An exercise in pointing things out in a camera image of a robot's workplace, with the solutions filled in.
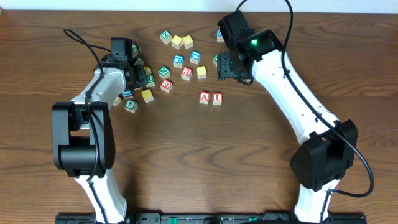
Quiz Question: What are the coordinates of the yellow block of pair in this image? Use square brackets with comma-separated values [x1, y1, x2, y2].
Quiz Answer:
[171, 35, 183, 49]
[182, 35, 193, 49]

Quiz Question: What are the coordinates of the green letter N block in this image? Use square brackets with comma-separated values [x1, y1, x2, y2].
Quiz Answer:
[158, 66, 171, 79]

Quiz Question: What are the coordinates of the yellow block left of pair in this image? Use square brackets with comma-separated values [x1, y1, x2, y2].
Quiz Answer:
[171, 35, 183, 49]

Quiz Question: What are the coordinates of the blue number 2 block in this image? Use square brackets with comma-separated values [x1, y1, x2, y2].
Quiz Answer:
[121, 88, 134, 99]

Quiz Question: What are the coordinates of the blue letter L block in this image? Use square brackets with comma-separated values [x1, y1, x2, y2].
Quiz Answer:
[190, 51, 201, 65]

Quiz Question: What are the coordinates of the blue letter D block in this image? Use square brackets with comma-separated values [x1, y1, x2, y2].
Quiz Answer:
[216, 29, 224, 42]

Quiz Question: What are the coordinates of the red letter U block centre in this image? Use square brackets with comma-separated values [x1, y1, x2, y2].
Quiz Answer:
[181, 67, 193, 81]

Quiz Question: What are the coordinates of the green letter B block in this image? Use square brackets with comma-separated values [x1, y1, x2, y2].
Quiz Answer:
[213, 54, 218, 67]

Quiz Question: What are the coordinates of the red letter E block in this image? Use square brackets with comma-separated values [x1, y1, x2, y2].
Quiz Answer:
[160, 79, 173, 93]

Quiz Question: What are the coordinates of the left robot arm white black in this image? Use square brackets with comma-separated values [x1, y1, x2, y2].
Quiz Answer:
[52, 54, 146, 223]

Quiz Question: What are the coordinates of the yellow block right of pair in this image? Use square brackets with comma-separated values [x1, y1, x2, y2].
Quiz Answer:
[182, 35, 193, 49]

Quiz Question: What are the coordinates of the yellow letter S block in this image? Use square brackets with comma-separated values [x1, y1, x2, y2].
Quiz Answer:
[196, 66, 207, 79]

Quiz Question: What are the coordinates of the green block under gripper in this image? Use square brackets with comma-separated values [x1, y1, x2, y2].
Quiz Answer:
[124, 100, 138, 113]

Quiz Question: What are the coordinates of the green letter Z block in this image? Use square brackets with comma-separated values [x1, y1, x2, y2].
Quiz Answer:
[160, 30, 172, 45]

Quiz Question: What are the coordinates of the red letter A block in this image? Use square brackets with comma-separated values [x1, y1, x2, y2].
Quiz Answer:
[199, 91, 211, 105]

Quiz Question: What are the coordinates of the yellow block near R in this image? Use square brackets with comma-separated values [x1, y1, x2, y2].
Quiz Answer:
[144, 66, 152, 76]

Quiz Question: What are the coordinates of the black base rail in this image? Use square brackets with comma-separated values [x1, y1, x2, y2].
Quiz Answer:
[55, 211, 368, 224]

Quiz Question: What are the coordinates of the green number 1 block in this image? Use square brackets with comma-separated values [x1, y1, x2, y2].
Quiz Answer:
[135, 57, 144, 65]

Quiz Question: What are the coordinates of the yellow block lower left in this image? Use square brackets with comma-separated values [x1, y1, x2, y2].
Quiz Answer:
[141, 89, 154, 103]

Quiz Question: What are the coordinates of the red letter I block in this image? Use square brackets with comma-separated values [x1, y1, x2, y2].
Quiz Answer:
[212, 93, 223, 105]

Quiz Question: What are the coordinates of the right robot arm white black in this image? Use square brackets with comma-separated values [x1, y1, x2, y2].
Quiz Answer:
[213, 28, 358, 223]

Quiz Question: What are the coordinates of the blue letter P block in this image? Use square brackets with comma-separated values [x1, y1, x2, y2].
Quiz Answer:
[173, 55, 184, 68]

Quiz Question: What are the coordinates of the green letter R block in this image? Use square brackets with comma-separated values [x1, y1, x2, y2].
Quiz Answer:
[146, 75, 155, 88]

